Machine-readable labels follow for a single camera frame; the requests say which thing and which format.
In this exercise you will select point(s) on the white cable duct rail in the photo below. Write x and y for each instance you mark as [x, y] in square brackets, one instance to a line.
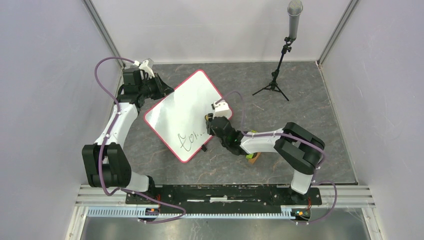
[149, 213]

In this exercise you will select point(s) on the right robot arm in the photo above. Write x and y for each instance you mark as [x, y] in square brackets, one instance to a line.
[300, 148]

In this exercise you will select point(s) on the brown wooden block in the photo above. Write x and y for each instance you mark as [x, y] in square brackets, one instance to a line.
[252, 161]

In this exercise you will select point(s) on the black microphone tripod stand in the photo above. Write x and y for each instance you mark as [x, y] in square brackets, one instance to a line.
[273, 85]

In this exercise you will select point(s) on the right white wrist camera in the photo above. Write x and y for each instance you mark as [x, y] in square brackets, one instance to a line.
[221, 109]

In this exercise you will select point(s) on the colourful toy block car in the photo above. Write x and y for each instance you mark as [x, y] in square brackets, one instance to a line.
[250, 156]

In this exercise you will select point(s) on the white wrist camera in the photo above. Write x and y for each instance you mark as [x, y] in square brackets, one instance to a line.
[146, 66]
[221, 109]

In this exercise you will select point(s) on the pink framed whiteboard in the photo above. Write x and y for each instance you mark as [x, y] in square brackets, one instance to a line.
[179, 118]

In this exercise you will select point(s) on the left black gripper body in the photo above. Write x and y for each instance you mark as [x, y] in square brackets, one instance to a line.
[152, 88]

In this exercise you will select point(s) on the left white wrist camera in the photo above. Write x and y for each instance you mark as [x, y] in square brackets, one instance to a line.
[146, 66]

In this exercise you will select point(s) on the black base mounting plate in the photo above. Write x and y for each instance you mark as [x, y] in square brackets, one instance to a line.
[223, 199]

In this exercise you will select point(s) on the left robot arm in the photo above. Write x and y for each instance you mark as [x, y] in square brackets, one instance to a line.
[105, 162]

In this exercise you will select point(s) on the silver microphone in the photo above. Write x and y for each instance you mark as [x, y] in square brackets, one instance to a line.
[294, 10]

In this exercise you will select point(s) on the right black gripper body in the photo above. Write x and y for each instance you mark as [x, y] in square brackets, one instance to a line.
[210, 117]

